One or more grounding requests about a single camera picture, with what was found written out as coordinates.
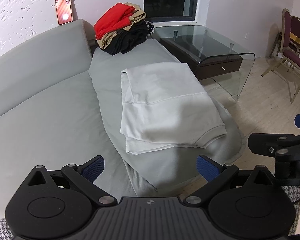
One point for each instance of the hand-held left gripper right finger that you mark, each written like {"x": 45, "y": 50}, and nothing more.
{"x": 207, "y": 168}

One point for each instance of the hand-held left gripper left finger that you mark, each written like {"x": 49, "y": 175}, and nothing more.
{"x": 93, "y": 168}

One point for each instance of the white garment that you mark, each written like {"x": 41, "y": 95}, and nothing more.
{"x": 162, "y": 100}

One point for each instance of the pile of folded clothes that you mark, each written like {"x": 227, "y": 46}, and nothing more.
{"x": 137, "y": 15}

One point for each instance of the grey sofa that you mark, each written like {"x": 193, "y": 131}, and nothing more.
{"x": 40, "y": 100}

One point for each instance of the dark drawer unit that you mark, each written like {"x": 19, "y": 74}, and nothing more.
{"x": 215, "y": 66}

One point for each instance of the glass coffee table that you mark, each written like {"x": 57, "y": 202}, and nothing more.
{"x": 215, "y": 40}

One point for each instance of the black garments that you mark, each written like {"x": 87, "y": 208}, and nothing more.
{"x": 132, "y": 37}

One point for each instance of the phone in orange case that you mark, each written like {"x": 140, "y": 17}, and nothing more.
{"x": 63, "y": 9}

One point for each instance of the maroon chair with gold frame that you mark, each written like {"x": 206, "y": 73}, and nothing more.
{"x": 298, "y": 31}
{"x": 296, "y": 61}

